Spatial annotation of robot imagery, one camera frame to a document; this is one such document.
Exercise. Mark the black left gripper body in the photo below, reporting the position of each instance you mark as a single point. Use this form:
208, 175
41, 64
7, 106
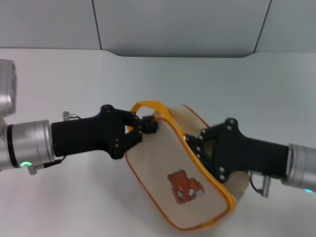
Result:
84, 135

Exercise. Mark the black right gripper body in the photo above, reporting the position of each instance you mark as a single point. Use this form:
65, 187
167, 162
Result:
247, 155

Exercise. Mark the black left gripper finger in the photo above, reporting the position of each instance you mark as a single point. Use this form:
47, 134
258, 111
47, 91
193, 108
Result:
133, 118
149, 128

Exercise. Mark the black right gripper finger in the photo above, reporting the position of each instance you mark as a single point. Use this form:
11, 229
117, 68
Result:
205, 137
203, 156

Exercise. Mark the silver metal zipper pull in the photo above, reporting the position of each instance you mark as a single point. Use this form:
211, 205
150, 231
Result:
184, 137

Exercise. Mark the beige food bag orange trim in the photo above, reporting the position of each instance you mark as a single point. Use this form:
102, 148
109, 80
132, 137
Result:
158, 170

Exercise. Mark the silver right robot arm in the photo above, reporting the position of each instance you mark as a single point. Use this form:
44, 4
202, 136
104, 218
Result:
302, 165

